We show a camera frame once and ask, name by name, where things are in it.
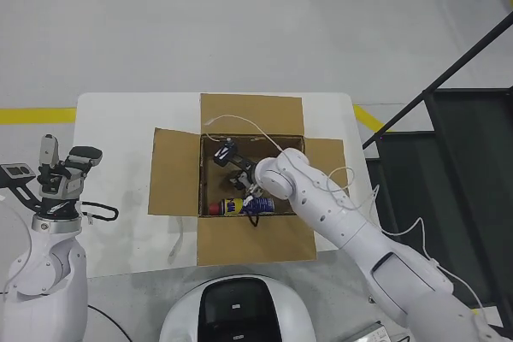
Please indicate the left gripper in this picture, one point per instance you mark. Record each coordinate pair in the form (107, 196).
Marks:
(62, 188)

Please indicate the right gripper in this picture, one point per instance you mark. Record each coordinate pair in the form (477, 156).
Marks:
(244, 178)

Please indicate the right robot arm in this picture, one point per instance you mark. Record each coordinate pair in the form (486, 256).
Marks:
(367, 252)

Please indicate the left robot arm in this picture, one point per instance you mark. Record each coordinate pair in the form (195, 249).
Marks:
(47, 295)

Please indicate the grey box device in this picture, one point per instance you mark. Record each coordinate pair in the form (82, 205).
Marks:
(367, 333)

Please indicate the blue and yellow spray can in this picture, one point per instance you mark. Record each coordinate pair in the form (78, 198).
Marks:
(239, 206)

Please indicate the large brown carton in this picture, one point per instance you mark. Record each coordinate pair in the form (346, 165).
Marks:
(252, 239)

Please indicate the robot body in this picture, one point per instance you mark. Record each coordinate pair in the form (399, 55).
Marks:
(239, 312)

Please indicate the black metal rack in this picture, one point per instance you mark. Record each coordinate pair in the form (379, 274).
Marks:
(466, 171)

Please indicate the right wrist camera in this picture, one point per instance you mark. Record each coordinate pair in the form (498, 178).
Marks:
(225, 153)

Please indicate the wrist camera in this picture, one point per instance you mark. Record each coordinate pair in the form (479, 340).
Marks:
(225, 153)
(13, 173)

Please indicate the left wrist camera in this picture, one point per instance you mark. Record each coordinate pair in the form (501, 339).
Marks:
(13, 173)

